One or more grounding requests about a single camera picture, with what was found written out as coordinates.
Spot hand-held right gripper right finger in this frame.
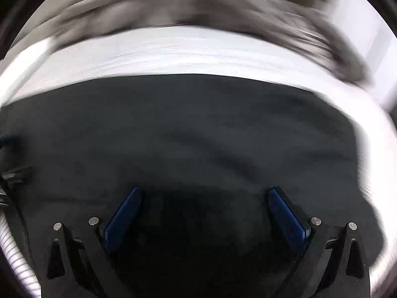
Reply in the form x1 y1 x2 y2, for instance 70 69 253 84
267 187 371 298

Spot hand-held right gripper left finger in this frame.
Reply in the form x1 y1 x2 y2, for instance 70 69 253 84
40 187 143 298

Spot grey blanket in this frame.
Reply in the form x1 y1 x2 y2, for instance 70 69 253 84
46 0 373 87

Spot bed with white mesh cover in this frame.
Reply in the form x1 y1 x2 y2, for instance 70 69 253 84
0 25 397 298

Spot black pants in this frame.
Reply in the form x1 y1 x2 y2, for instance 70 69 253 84
0 74 387 298

